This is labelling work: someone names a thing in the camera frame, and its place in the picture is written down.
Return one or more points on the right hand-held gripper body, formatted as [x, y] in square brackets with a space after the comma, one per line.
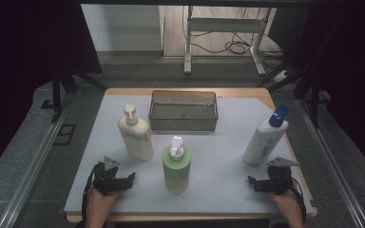
[279, 180]

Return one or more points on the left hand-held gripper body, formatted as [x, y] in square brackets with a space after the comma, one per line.
[103, 182]

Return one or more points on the cream pump bottle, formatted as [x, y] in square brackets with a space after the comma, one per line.
[137, 139]

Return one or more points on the white bottle with blue pump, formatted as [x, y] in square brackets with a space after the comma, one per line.
[264, 142]

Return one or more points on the green pump bottle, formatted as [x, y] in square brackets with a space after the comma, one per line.
[176, 171]

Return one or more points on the metal mesh basket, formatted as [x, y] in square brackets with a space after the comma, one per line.
[183, 117]

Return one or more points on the person's right hand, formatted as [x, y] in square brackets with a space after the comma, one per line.
[285, 202]

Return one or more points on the black metal stand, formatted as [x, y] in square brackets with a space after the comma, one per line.
[56, 95]
[313, 101]

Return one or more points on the white power strip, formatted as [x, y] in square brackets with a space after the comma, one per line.
[280, 77]

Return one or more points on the dark curtain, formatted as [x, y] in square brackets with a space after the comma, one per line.
[351, 69]
[19, 63]

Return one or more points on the white cabinet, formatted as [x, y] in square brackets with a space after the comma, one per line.
[122, 27]

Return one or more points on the aluminium rail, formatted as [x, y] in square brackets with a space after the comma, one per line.
[332, 167]
[33, 167]

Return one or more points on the white desk frame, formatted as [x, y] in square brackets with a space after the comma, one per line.
[225, 24]

